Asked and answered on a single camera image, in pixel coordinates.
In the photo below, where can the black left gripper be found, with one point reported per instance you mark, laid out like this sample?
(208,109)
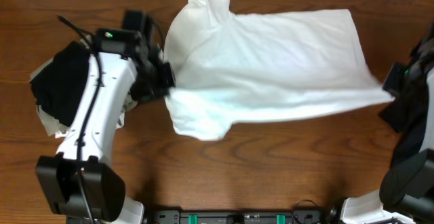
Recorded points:
(166,75)

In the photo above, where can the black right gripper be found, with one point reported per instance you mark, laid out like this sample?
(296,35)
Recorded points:
(392,78)

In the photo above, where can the white t-shirt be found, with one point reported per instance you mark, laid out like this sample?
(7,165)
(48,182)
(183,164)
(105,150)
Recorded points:
(254,68)

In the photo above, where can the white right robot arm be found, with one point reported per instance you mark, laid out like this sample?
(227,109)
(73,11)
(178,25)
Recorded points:
(406,192)

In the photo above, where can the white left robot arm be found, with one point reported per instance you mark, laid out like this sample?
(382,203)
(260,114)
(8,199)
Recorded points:
(78,181)

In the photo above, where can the black folded garment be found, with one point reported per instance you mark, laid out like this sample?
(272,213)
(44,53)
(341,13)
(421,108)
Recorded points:
(59,86)

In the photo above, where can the white folded garment under pile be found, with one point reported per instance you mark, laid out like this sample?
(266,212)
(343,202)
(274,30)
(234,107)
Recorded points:
(54,128)

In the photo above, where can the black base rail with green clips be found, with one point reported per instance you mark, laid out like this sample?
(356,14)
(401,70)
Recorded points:
(183,217)

